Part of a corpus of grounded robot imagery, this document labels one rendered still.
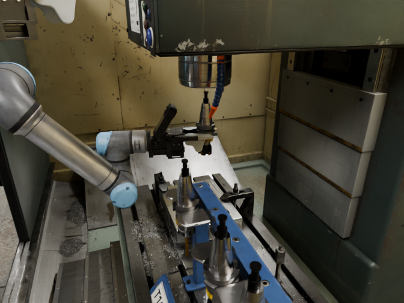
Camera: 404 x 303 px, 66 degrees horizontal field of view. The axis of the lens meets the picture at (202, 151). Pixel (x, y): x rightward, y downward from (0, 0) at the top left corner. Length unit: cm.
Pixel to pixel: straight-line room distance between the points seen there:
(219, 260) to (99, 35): 157
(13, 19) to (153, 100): 158
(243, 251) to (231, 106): 165
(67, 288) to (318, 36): 114
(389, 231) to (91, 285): 101
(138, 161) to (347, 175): 125
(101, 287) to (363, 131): 101
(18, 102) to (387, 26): 85
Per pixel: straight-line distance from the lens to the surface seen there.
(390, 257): 123
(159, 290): 92
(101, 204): 179
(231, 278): 55
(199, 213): 70
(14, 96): 84
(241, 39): 64
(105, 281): 127
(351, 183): 112
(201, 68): 88
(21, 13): 47
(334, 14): 75
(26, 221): 141
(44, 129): 85
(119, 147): 99
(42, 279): 146
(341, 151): 114
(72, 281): 134
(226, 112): 216
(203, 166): 196
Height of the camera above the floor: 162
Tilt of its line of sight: 24 degrees down
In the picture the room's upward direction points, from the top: straight up
